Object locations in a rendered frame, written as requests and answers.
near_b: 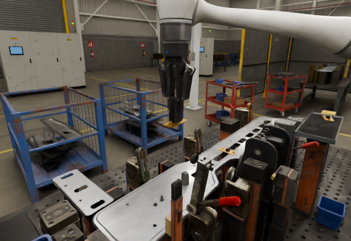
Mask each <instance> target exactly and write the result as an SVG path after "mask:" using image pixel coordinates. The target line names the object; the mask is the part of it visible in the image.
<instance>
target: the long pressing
mask: <svg viewBox="0 0 351 241"><path fill-rule="evenodd" d="M275 120H277V119H276V118H271V117H266V116H260V117H258V118H256V119H255V120H253V121H252V122H250V123H248V124H247V125H245V126H244V127H242V128H240V129H239V130H237V131H236V132H234V133H233V134H231V135H230V136H228V137H226V138H225V139H223V140H222V141H220V142H219V143H217V144H215V145H214V146H212V147H210V148H209V149H207V150H206V151H204V152H203V153H201V154H199V155H198V159H202V161H203V158H204V156H206V157H208V158H210V159H211V160H212V162H211V164H213V165H214V166H212V167H213V168H214V169H213V171H210V170H209V175H208V179H207V184H206V188H205V193H204V199H205V200H206V199H207V198H209V197H210V196H211V195H212V194H213V193H214V192H215V191H216V190H217V189H218V188H219V181H218V179H217V176H216V174H215V173H216V172H217V171H219V170H220V169H221V168H222V167H223V166H225V165H226V164H227V163H228V162H232V161H239V158H240V156H241V154H242V153H243V152H244V149H245V142H246V141H245V142H244V143H239V142H238V141H240V140H241V139H246V140H248V139H249V138H251V137H246V135H248V134H254V135H253V136H252V137H255V136H256V135H257V134H258V133H260V132H261V131H262V129H263V128H261V127H259V126H261V125H274V121H275ZM264 121H270V123H269V124H264ZM255 129H260V130H259V131H258V132H253V131H254V130H255ZM235 143H237V144H240V146H239V147H237V148H236V149H234V150H233V151H236V152H237V153H236V154H235V155H232V154H228V155H227V156H225V157H224V158H223V159H221V160H220V161H215V160H214V159H215V158H216V157H218V156H219V155H220V154H222V153H223V151H220V150H219V149H220V148H221V147H224V148H230V147H231V146H233V145H234V144H235ZM194 165H195V166H194ZM196 166H197V163H195V164H192V163H190V161H188V162H184V163H180V164H177V165H174V166H173V167H171V168H169V169H168V170H166V171H164V172H163V173H161V174H159V175H158V176H156V177H155V178H153V179H151V180H150V181H148V182H146V183H145V184H143V185H141V186H140V187H138V188H136V189H135V190H133V191H131V192H130V193H128V194H127V195H125V196H123V197H122V198H120V199H119V200H117V201H115V202H114V203H112V204H110V205H108V206H107V207H105V208H104V209H102V210H100V211H99V212H97V213H96V214H95V215H94V217H93V218H92V225H93V227H94V228H95V229H100V230H101V231H102V232H103V233H104V234H105V236H106V237H107V238H108V239H109V240H110V241H163V240H164V239H165V238H166V237H167V236H166V235H165V217H166V216H167V215H168V214H169V213H171V184H172V183H173V182H174V181H176V180H177V179H180V180H181V174H182V172H184V171H187V172H188V173H189V177H190V180H189V184H188V185H182V196H183V221H184V220H185V219H186V218H187V217H188V216H189V213H188V211H186V205H187V204H188V203H190V200H191V194H192V188H193V183H194V177H192V176H191V175H193V174H194V173H195V172H196ZM161 196H163V201H160V199H161ZM128 203H129V205H128V206H127V205H126V204H128ZM154 203H156V204H157V206H154ZM154 224H156V227H154V226H153V225H154Z"/></svg>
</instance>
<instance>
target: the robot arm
mask: <svg viewBox="0 0 351 241"><path fill-rule="evenodd" d="M156 1H157V10H158V13H159V20H160V22H159V25H160V40H161V41H164V42H165V43H163V44H162V54H163V56H164V57H165V59H164V61H163V64H162V65H158V66H157V68H158V71H159V74H160V82H161V89H162V96H163V97H166V98H167V100H168V109H169V121H172V119H174V122H175V123H178V122H180V121H182V111H183V102H184V100H187V99H189V97H190V91H191V85H192V79H193V75H194V73H195V71H196V68H195V67H191V66H190V65H189V62H188V55H189V44H188V43H186V42H187V41H191V34H192V27H193V26H195V25H196V24H197V23H201V22H203V23H212V24H216V25H223V26H229V27H235V28H241V29H248V30H254V31H260V32H266V33H272V34H278V35H283V36H287V37H291V38H295V39H298V40H301V41H304V42H306V43H309V44H311V45H313V46H315V47H318V48H320V49H322V50H324V51H325V52H327V53H330V54H333V55H336V56H338V57H341V58H343V59H347V60H351V17H333V16H317V15H307V14H299V13H290V12H284V11H271V10H255V9H238V8H226V7H219V6H215V5H211V4H209V3H207V2H205V1H204V0H156ZM184 72H185V76H184ZM175 85H176V95H177V98H176V97H175V96H174V92H175Z"/></svg>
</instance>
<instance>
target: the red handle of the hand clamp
mask: <svg viewBox="0 0 351 241"><path fill-rule="evenodd" d="M240 203H241V199H240V198H239V197H238V196H232V197H222V198H219V199H212V200H201V201H199V202H198V204H197V208H200V207H216V206H221V207H231V206H239V205H240Z"/></svg>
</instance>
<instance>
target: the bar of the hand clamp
mask: <svg viewBox="0 0 351 241"><path fill-rule="evenodd" d="M211 162H212V160H211V159H210V158H208V157H206V156H204V158H203V161H202V159H198V155H197V154H196V153H195V154H193V155H192V156H191V158H190V163H192V164H195V163H197V166H196V172H195V177H194V183H193V188H192V194H191V200H190V203H191V204H193V205H194V206H195V208H196V209H197V204H198V202H199V201H201V200H203V198H204V193H205V188H206V184H207V179H208V175H209V170H210V171H213V169H214V168H213V167H212V165H211Z"/></svg>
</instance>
